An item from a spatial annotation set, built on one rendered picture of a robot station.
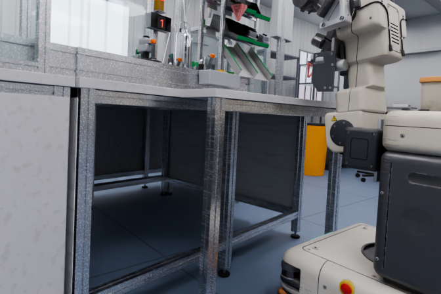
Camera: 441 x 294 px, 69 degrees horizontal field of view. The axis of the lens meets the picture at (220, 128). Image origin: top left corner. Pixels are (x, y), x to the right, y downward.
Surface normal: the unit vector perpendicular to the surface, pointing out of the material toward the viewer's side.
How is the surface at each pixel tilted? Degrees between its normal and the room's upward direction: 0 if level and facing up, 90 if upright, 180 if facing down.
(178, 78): 90
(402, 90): 90
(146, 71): 90
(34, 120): 90
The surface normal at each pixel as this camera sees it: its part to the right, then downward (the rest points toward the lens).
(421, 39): -0.76, -0.01
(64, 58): 0.75, 0.07
